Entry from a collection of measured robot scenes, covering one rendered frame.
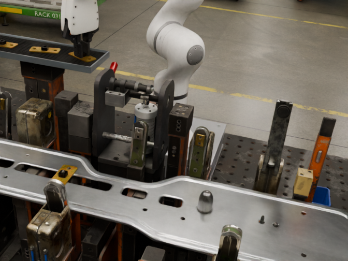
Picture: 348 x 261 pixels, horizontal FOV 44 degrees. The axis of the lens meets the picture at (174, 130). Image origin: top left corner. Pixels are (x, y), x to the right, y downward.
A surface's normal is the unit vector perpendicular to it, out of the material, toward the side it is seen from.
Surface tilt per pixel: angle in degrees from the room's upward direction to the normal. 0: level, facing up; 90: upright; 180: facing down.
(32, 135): 90
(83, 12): 91
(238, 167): 0
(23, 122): 90
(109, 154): 0
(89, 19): 94
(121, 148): 0
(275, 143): 81
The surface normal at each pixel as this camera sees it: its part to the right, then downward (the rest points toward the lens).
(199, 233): 0.07, -0.86
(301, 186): -0.25, 0.47
